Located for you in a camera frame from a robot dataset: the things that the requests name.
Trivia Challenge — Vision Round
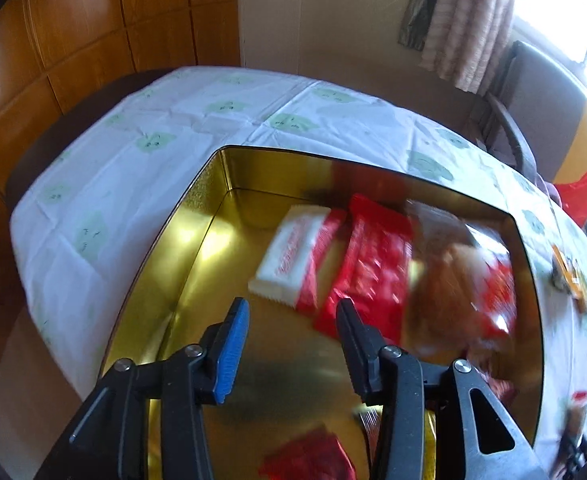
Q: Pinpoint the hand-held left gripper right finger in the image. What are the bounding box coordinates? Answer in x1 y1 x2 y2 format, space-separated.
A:
337 299 549 480

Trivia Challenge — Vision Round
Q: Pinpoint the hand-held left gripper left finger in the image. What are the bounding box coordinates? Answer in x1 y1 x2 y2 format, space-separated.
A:
33 297 250 480

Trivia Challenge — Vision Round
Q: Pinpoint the gold tin box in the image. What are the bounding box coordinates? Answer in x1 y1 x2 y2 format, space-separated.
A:
93 145 544 480

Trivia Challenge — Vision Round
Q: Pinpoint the plain red snack packet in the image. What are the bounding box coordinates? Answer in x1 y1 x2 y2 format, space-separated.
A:
258 425 357 480
313 194 414 356

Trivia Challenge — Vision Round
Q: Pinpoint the white red snack packet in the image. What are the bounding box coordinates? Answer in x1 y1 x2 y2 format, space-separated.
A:
248 205 348 316

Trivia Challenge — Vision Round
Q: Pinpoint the clear bag of bread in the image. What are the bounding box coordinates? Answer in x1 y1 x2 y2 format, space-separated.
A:
406 200 519 356

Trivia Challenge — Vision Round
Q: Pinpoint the dark red snack packet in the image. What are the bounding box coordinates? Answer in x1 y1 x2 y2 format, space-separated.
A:
563 390 587 466

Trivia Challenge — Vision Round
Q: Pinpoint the clear yellow snack packet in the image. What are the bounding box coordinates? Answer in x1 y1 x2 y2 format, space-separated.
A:
551 242 587 313

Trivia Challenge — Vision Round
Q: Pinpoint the white cloud print tablecloth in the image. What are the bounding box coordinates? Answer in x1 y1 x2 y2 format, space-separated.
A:
10 66 587 461

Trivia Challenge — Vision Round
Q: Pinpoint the purple cloth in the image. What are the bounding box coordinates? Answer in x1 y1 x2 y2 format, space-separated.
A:
536 180 564 211

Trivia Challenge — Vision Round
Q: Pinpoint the red plastic bag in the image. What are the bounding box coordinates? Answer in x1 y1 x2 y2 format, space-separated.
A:
556 169 587 228

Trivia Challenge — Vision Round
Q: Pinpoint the grey chair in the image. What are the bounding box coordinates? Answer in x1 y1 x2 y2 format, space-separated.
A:
466 40 587 183

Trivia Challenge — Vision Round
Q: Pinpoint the beige striped curtain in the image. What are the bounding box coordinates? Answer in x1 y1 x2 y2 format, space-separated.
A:
398 0 524 95

